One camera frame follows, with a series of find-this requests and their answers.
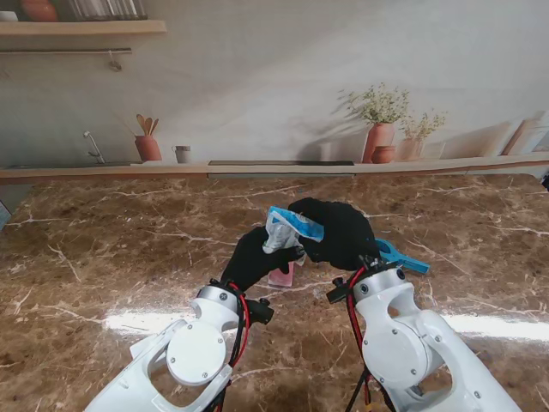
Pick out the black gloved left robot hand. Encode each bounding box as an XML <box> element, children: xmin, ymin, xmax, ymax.
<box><xmin>220</xmin><ymin>225</ymin><xmax>305</xmax><ymax>293</ymax></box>

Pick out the red black right arm cable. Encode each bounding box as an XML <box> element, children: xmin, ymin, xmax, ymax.
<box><xmin>345</xmin><ymin>268</ymin><xmax>374</xmax><ymax>412</ymax></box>

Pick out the white blue seasoning refill bag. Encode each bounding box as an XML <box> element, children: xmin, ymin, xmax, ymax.
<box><xmin>261</xmin><ymin>205</ymin><xmax>326</xmax><ymax>267</ymax></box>

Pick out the red black left arm cable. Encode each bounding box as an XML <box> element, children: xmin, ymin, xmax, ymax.
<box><xmin>226</xmin><ymin>281</ymin><xmax>252</xmax><ymax>412</ymax></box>

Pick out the red black arm cable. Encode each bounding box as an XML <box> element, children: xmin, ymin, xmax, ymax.
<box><xmin>345</xmin><ymin>268</ymin><xmax>374</xmax><ymax>412</ymax></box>
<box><xmin>226</xmin><ymin>281</ymin><xmax>252</xmax><ymax>412</ymax></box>

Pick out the blue plastic bag clip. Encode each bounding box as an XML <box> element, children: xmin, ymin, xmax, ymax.
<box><xmin>372</xmin><ymin>238</ymin><xmax>431</xmax><ymax>275</ymax></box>

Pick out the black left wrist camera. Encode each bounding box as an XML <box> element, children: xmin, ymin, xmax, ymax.
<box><xmin>246</xmin><ymin>298</ymin><xmax>275</xmax><ymax>326</ymax></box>

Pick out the printed kitchen backdrop banner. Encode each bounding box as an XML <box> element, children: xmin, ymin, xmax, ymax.
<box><xmin>0</xmin><ymin>0</ymin><xmax>549</xmax><ymax>185</ymax></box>

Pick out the clear bottle with pink seasoning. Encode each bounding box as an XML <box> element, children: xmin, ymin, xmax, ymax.
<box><xmin>268</xmin><ymin>259</ymin><xmax>296</xmax><ymax>288</ymax></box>

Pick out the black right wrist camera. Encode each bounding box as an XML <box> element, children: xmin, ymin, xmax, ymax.
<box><xmin>325</xmin><ymin>277</ymin><xmax>355</xmax><ymax>304</ymax></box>

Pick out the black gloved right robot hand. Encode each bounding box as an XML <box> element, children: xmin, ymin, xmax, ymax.
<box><xmin>287</xmin><ymin>197</ymin><xmax>378</xmax><ymax>272</ymax></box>

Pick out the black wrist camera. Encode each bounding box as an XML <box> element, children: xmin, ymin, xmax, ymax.
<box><xmin>246</xmin><ymin>298</ymin><xmax>275</xmax><ymax>326</ymax></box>
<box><xmin>325</xmin><ymin>277</ymin><xmax>355</xmax><ymax>304</ymax></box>

